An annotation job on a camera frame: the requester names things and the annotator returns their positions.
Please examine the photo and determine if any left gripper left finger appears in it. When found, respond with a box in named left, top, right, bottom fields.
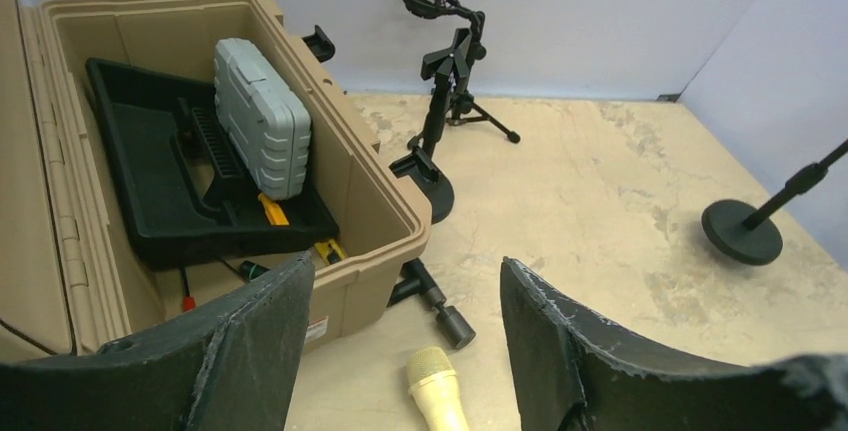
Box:
left=1, top=253, right=315, bottom=430

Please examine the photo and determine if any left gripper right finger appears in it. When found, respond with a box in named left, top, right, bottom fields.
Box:
left=500, top=257, right=847, bottom=430

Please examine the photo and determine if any cream beige microphone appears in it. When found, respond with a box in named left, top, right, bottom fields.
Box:
left=406, top=346, right=470, bottom=431

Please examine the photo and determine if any pink mic round-base stand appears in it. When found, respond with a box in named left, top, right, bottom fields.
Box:
left=700, top=142, right=847, bottom=266

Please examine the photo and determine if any black round-base mic stand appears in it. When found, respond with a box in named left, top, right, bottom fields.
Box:
left=389, top=27, right=479, bottom=224

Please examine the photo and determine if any black tripod mic stand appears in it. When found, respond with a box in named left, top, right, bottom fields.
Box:
left=401, top=0, right=521, bottom=154

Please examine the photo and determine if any black mic clip adapter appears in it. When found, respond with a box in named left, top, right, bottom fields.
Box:
left=387, top=258, right=477, bottom=350

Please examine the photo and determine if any black tray in case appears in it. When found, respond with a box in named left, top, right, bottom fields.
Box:
left=85, top=58, right=340, bottom=269

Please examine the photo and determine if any tan hard equipment case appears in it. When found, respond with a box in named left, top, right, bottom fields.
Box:
left=1, top=0, right=430, bottom=363

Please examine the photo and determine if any grey plastic tool case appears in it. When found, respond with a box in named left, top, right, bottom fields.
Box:
left=214, top=38, right=312, bottom=201

